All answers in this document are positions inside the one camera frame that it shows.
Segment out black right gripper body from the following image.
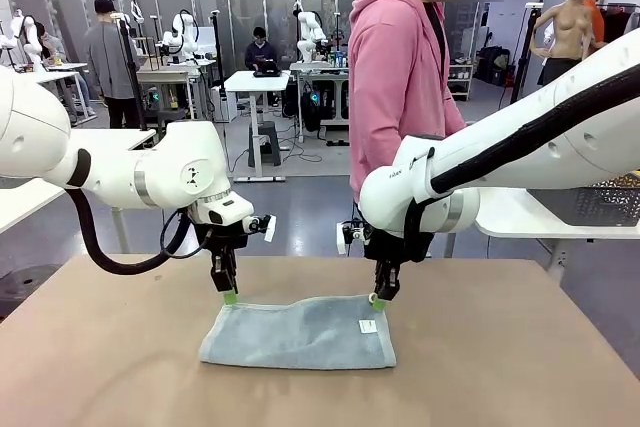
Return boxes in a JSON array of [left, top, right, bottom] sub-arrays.
[[363, 227, 407, 269]]

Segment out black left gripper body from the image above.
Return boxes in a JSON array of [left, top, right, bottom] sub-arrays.
[[192, 219, 250, 262]]

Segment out light blue terry towel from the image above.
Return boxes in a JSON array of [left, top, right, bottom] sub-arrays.
[[198, 292, 398, 371]]

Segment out person's left forearm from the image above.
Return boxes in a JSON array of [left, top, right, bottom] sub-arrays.
[[439, 91, 469, 138]]

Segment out dark grey plastic basket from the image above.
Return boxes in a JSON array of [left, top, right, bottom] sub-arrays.
[[528, 174, 640, 228]]

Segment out grey step stool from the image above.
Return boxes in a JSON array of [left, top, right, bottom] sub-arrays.
[[248, 120, 283, 168]]

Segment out white side table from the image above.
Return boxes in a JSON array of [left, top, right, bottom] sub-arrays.
[[474, 185, 640, 288]]

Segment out white standing desk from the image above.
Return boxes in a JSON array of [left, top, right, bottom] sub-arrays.
[[223, 69, 292, 183]]

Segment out person in pink hoodie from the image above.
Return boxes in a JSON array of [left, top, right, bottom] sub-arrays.
[[348, 0, 505, 208]]

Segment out background desk with robot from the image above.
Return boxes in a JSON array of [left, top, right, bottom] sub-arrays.
[[135, 59, 216, 123]]

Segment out black laptop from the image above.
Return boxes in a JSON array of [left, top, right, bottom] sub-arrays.
[[252, 59, 282, 78]]

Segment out white shoe rack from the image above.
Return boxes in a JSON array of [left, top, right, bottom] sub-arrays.
[[447, 62, 475, 103]]

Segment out black vertical pole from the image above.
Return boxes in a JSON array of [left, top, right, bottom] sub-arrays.
[[208, 10, 230, 123]]

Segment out background desk with bottles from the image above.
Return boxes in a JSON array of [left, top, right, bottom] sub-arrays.
[[288, 60, 351, 143]]

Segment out black tripod stand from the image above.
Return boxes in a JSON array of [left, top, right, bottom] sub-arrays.
[[110, 11, 150, 132]]

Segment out black round weight plate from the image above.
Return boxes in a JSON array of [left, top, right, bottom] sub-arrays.
[[0, 264, 61, 306]]

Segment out seated person in dark top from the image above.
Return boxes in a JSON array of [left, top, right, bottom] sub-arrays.
[[243, 25, 279, 73]]

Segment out black bags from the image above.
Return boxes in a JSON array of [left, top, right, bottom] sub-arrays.
[[477, 45, 514, 87]]

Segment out person in grey shirt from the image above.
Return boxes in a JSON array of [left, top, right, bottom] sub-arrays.
[[83, 0, 144, 131]]

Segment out black light stand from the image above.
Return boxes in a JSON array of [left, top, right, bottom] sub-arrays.
[[499, 1, 545, 113]]

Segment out white background table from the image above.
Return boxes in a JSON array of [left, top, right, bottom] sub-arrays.
[[0, 62, 99, 126]]

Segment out seated person in jeans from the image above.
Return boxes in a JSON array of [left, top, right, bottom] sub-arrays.
[[34, 29, 96, 118]]

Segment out bare beige mannequin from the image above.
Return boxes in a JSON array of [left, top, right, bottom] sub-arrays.
[[529, 0, 597, 88]]

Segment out clothes rack with dark clothes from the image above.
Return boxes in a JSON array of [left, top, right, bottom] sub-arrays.
[[597, 1, 640, 56]]

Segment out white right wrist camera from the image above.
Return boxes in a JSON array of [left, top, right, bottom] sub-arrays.
[[335, 220, 371, 256]]

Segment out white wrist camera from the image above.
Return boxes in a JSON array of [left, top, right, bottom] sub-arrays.
[[242, 214, 278, 243], [335, 220, 371, 256]]

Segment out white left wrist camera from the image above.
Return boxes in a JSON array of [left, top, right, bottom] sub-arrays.
[[242, 214, 278, 243]]

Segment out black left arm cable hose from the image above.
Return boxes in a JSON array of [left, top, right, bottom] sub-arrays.
[[67, 186, 214, 277]]

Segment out black right arm cable sleeve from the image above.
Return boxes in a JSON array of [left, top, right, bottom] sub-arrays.
[[429, 64, 640, 196]]

